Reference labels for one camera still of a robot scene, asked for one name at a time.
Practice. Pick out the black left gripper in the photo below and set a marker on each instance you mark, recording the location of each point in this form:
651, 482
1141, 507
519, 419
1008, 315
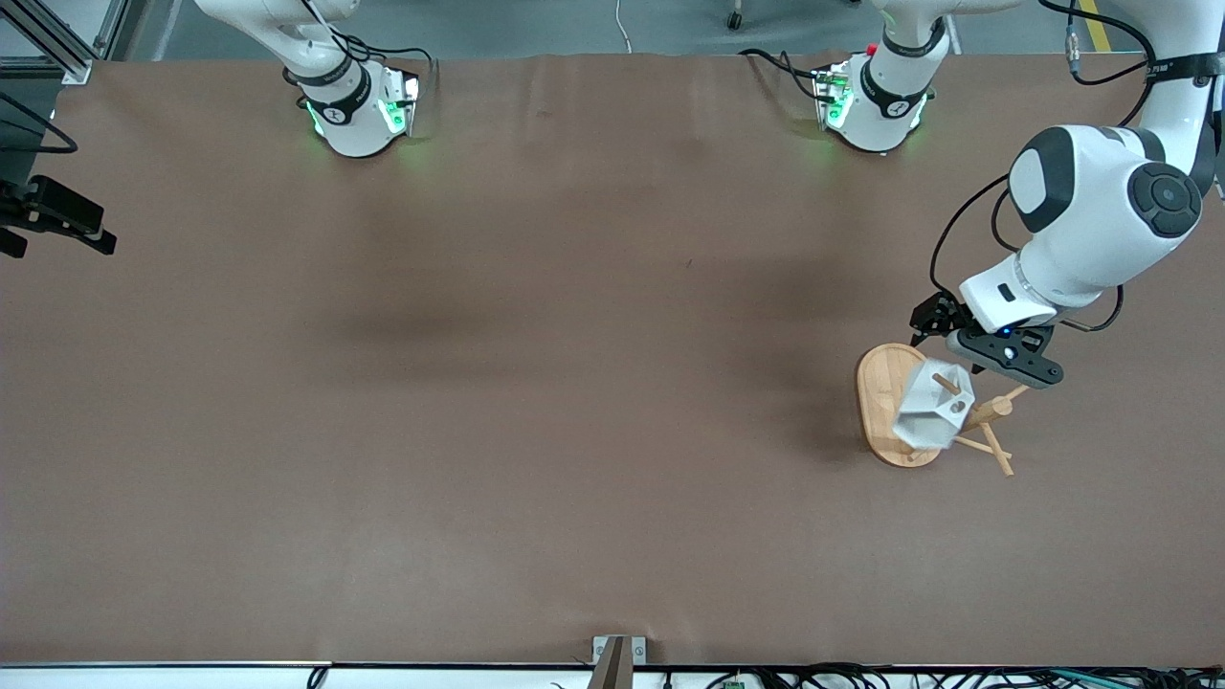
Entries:
939, 312

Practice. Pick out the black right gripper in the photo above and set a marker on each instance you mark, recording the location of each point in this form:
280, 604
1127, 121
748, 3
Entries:
59, 211

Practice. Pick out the white faceted cup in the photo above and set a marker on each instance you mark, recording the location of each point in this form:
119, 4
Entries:
933, 411

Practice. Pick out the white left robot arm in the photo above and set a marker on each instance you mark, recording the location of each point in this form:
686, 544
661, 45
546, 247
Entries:
1081, 230

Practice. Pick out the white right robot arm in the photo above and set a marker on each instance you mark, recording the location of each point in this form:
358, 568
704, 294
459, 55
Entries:
335, 96

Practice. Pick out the wooden cup rack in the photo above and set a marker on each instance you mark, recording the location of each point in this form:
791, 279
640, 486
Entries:
880, 402

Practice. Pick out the brown table cover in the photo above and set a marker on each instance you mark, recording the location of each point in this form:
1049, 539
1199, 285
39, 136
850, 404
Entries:
612, 478

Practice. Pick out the aluminium frame profile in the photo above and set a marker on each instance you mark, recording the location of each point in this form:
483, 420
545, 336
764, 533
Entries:
57, 48

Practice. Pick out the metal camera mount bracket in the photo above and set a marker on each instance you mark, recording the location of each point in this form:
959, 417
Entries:
617, 660

